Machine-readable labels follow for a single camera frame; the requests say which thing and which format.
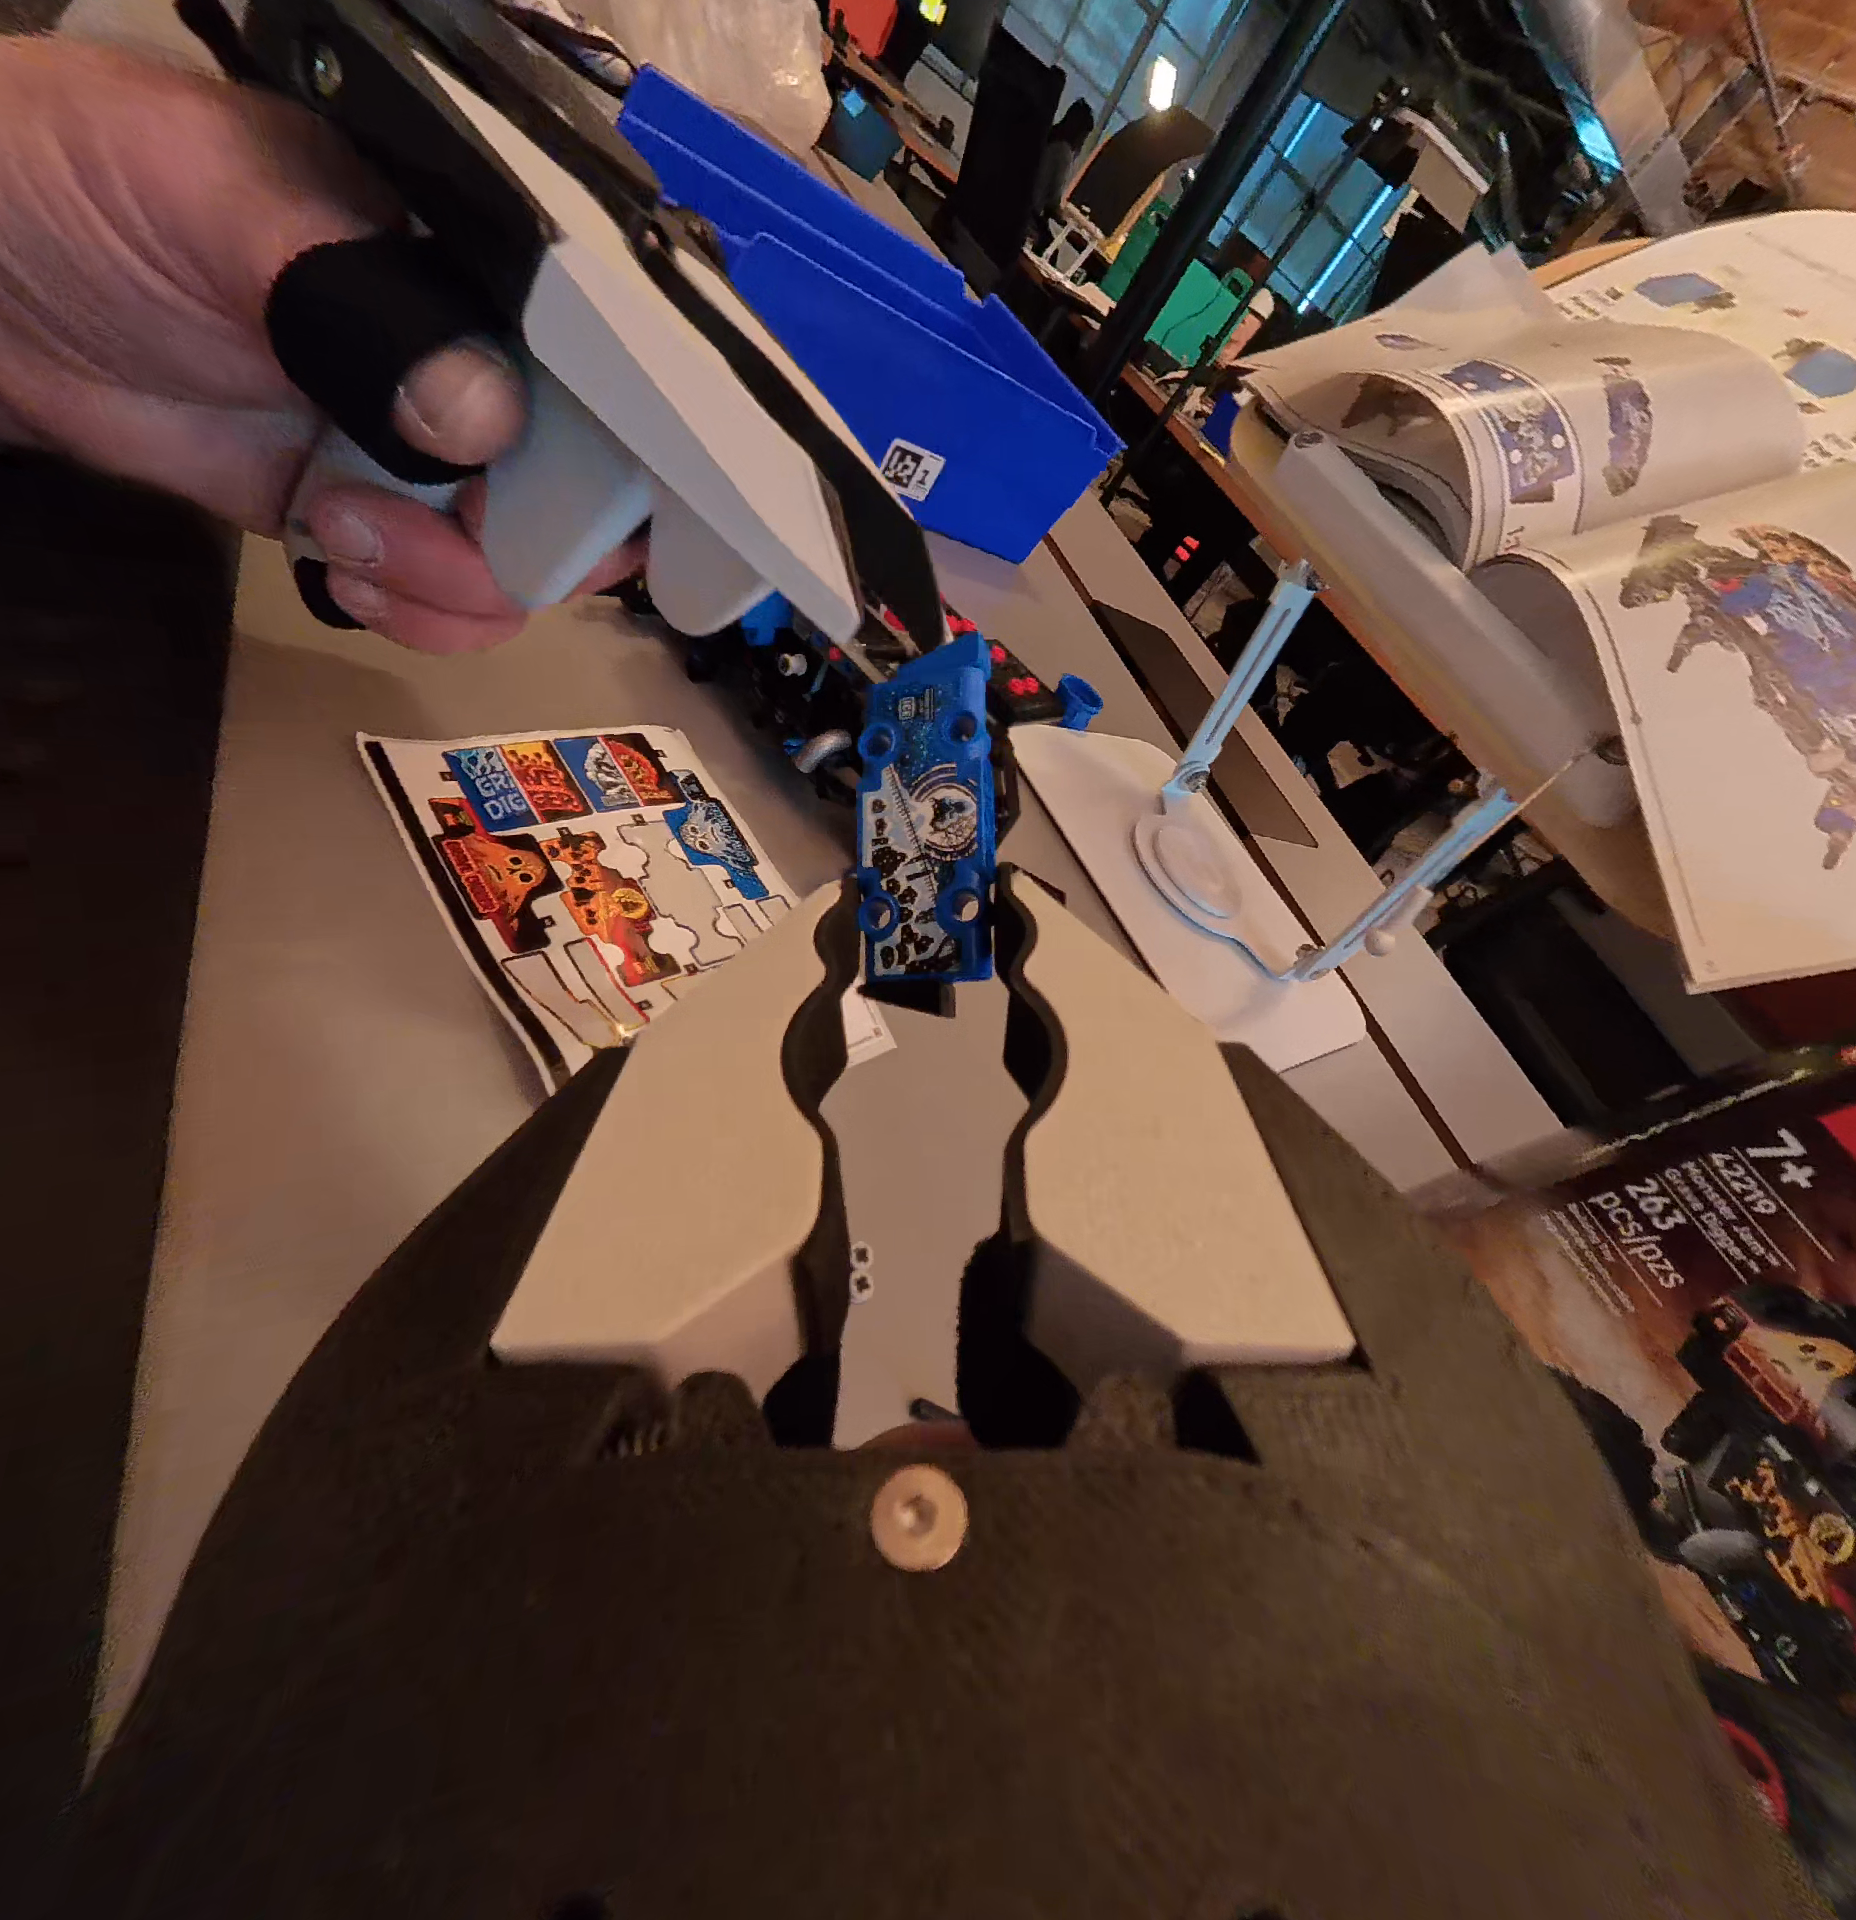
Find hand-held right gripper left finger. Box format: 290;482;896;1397
491;880;857;1449

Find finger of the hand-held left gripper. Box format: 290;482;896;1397
651;522;791;641
524;226;949;666

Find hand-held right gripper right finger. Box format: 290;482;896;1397
957;868;1359;1449

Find black toy vehicle model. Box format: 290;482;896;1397
688;588;1073;786

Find blue printed toy panel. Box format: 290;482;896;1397
852;630;1008;995

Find person's left hand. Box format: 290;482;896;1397
0;33;649;658

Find blue plastic bin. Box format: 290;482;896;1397
615;64;1127;568

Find white book stand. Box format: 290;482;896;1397
1010;427;1643;1076

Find colourful sticker sheet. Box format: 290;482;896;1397
357;726;894;1100

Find clear plastic bag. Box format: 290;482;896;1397
566;0;834;154

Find green chair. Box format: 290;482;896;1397
1100;203;1264;371

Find black pole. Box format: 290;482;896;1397
1084;0;1353;395

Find toy set box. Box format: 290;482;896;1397
1445;1033;1856;1911

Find black perforated board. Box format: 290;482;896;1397
0;446;244;1920

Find open instruction booklet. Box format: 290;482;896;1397
1234;212;1856;995

